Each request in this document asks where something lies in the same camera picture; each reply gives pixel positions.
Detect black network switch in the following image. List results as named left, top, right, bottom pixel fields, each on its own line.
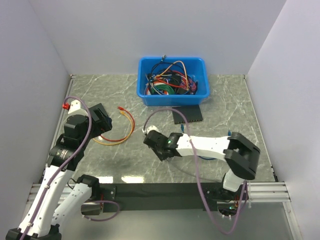
left=88, top=102, right=113, bottom=133
left=172, top=105, right=203, bottom=125

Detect yellow ethernet cable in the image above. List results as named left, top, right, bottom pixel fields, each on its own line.
left=92, top=110, right=134, bottom=146

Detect red ethernet cable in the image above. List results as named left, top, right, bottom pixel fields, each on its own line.
left=99, top=106, right=136, bottom=143

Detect blue ethernet cable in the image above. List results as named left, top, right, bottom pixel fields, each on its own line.
left=179, top=123, right=231, bottom=161

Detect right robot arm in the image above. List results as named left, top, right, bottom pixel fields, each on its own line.
left=143, top=128, right=261, bottom=200

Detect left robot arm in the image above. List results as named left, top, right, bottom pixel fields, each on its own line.
left=5, top=100, right=112, bottom=240

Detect black base beam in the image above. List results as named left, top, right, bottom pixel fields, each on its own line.
left=100, top=182, right=242, bottom=211

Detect blue plastic bin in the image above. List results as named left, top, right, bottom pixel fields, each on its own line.
left=136, top=56, right=210, bottom=106

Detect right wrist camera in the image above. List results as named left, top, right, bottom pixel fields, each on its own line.
left=142, top=125, right=160, bottom=136

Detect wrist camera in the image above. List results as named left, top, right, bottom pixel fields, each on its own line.
left=62, top=100, right=82, bottom=116
left=142, top=125, right=160, bottom=136

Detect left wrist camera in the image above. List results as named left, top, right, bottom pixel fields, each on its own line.
left=62, top=100, right=82, bottom=116

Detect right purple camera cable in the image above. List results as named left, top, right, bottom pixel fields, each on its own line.
left=143, top=107, right=248, bottom=235

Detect tangled cables in bin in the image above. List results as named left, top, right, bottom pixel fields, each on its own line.
left=144, top=54, right=200, bottom=97

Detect aluminium rail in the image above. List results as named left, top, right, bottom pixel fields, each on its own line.
left=247, top=182, right=291, bottom=203

